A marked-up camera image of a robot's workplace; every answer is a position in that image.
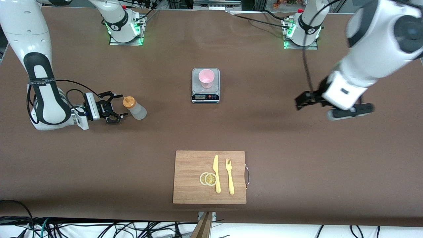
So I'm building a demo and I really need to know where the clear sauce bottle orange cap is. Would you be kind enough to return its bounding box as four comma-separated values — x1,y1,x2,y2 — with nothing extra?
123,96,147,120

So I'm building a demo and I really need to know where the pink plastic cup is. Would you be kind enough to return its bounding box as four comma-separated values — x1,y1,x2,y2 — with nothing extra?
198,68,215,89

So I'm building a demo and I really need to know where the silver digital kitchen scale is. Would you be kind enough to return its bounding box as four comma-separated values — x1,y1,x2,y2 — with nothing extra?
191,67,220,104

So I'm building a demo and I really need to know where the wooden cutting board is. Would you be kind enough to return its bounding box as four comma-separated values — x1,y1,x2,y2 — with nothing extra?
173,150,247,205

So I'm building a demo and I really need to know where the yellow plastic fork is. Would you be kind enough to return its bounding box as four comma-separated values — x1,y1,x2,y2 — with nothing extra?
225,158,235,195

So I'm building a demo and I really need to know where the yellow plastic knife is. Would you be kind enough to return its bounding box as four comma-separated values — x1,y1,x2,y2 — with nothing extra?
213,154,221,194

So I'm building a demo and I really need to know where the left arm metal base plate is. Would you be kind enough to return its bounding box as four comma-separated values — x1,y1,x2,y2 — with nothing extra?
283,19,319,50

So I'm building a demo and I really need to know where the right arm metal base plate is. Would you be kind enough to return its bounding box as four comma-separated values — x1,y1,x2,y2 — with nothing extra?
109,15,145,46

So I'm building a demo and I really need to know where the black table cable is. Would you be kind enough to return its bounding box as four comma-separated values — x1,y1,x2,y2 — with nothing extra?
260,9,292,22
229,13,293,30

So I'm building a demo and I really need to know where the green floor cable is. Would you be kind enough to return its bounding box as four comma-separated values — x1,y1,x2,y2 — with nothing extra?
31,217,51,238

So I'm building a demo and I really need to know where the black floor cable loop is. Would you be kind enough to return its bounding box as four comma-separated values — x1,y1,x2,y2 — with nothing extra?
0,199,34,232

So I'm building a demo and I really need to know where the metal table bracket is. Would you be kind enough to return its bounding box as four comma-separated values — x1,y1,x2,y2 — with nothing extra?
197,211,217,222

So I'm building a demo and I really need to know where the wooden post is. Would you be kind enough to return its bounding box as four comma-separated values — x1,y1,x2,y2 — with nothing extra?
190,212,214,238

